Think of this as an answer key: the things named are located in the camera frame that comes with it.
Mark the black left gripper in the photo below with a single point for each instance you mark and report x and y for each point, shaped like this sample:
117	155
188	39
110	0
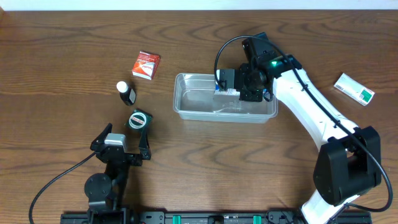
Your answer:
135	160

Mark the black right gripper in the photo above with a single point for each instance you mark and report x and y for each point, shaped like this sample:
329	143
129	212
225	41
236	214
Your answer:
245	94

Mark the white green medicine box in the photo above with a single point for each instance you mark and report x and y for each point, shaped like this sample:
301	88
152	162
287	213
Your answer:
355	90

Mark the blue Kool Fever box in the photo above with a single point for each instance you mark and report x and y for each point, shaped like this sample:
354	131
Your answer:
230	91

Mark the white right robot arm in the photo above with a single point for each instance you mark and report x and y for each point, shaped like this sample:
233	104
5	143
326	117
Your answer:
349	157

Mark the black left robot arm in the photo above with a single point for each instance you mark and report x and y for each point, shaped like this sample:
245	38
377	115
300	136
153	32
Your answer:
105	190

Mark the clear plastic container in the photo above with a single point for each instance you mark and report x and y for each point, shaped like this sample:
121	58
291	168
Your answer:
196	98

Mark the green ointment box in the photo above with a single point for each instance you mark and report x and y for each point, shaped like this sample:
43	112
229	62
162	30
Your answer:
139	120

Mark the dark syrup bottle white cap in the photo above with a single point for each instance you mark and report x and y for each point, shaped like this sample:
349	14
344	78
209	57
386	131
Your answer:
126	93

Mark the red Panadol box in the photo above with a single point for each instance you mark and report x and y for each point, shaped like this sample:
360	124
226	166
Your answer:
146	65

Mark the black mounting rail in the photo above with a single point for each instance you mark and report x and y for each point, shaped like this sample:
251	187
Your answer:
217	217

